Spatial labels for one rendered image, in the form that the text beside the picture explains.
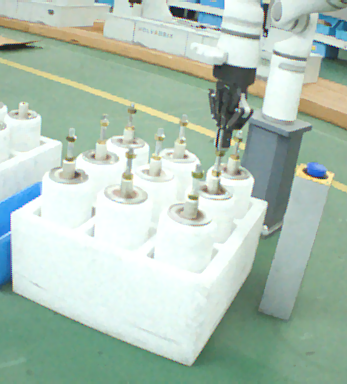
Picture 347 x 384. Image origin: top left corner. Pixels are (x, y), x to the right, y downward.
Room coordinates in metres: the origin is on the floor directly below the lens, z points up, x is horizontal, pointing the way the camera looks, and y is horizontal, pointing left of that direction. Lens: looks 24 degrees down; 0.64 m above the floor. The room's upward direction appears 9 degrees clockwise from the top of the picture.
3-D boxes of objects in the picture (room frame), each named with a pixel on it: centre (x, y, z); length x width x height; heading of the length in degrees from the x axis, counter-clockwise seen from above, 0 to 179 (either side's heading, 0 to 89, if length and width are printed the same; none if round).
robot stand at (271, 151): (1.33, -0.24, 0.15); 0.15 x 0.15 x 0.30; 54
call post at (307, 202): (0.92, -0.26, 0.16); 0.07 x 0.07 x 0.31; 71
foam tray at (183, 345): (0.95, 0.03, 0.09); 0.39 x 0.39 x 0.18; 71
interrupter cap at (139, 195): (0.84, 0.07, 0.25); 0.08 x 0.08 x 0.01
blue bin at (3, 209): (0.96, 0.31, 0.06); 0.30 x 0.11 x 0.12; 159
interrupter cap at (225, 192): (0.91, -0.08, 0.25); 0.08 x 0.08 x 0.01
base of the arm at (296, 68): (1.33, -0.24, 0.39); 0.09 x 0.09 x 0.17; 54
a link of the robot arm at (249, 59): (0.90, -0.06, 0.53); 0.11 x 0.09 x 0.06; 117
